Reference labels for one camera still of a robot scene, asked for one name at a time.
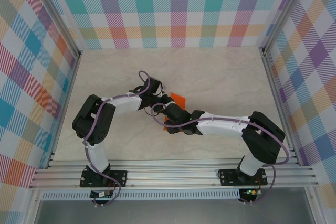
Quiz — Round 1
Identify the orange paper sheet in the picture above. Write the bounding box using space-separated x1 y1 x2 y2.
162 92 187 132

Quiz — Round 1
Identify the grey metal panel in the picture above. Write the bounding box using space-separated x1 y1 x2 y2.
33 199 317 224

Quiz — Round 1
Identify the circuit board with green light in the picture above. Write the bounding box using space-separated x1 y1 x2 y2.
243 188 263 197

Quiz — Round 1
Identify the black circuit board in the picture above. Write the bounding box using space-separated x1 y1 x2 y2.
90 190 116 199

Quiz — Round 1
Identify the aluminium mounting rail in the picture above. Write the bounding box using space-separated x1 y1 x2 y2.
28 158 320 189

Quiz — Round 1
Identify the thin black cable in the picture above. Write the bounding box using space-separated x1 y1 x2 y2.
217 164 238 180

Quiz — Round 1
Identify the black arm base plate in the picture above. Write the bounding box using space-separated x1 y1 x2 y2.
79 169 129 188
218 168 268 187

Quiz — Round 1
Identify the perforated white cable duct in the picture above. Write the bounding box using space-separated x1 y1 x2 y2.
40 188 241 200

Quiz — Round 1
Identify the aluminium side rail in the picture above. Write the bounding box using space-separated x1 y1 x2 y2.
46 50 82 169
258 47 301 166

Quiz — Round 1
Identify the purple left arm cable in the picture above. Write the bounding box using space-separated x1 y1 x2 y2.
82 70 152 208

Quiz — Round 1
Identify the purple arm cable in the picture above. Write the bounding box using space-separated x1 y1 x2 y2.
151 103 291 206
82 70 152 208

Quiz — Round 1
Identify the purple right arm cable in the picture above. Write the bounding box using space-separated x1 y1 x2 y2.
151 103 291 206

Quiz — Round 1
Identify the aluminium corner post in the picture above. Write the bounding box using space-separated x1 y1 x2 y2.
27 0 82 58
258 0 314 55

